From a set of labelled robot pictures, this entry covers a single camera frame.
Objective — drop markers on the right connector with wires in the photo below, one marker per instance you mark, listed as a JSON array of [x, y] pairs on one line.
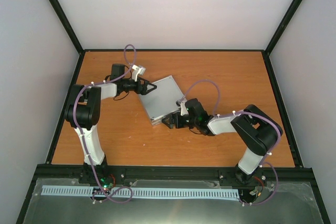
[[258, 191]]

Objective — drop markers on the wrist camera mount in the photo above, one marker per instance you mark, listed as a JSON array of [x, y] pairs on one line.
[[182, 106], [137, 71]]

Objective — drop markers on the black aluminium frame rail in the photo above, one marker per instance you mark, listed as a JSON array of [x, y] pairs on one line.
[[226, 176]]

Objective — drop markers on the light blue cable duct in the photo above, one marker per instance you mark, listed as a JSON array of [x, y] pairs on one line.
[[143, 193]]

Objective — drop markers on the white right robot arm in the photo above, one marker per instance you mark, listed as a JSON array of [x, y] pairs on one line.
[[258, 131]]

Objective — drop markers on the left controller board with LED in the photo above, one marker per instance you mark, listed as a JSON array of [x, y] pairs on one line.
[[108, 183]]

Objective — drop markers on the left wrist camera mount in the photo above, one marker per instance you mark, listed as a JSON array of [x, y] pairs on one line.
[[137, 71]]

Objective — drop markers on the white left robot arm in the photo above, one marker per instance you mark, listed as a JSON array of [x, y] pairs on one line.
[[84, 105]]

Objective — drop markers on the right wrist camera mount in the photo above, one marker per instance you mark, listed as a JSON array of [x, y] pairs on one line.
[[182, 106]]

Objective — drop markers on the aluminium poker set case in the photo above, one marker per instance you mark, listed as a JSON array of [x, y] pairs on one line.
[[162, 101]]

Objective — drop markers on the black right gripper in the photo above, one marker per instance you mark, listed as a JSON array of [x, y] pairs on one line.
[[173, 118]]

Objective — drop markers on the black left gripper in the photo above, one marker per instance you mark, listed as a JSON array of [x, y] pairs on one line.
[[144, 92]]

